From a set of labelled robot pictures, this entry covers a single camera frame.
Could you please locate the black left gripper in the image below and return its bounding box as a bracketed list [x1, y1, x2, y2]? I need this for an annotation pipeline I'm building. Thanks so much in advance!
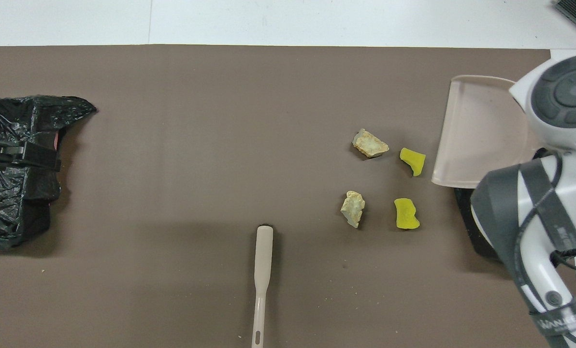
[0, 139, 61, 171]

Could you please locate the beige hand brush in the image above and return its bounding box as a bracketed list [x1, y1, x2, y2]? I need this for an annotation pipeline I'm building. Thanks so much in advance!
[251, 225, 274, 348]

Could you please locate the large pale foam chunk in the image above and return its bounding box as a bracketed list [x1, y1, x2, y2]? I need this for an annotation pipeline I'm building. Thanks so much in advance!
[352, 128, 390, 159]

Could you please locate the notched yellow sponge piece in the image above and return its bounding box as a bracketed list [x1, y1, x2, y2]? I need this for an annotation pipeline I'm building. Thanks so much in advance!
[399, 147, 426, 177]

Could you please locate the beige plastic dustpan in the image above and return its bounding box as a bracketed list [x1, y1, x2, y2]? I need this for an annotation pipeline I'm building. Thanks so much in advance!
[431, 75, 545, 190]

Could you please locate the black bag lined bin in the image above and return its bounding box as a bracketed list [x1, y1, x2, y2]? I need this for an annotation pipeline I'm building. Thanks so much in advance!
[0, 95, 98, 249]
[454, 186, 506, 264]

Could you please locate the brown table mat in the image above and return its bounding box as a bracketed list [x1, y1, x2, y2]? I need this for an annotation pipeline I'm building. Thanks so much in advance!
[0, 45, 576, 348]

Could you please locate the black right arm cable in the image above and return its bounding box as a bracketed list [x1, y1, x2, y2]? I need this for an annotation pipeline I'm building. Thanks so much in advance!
[513, 150, 576, 348]

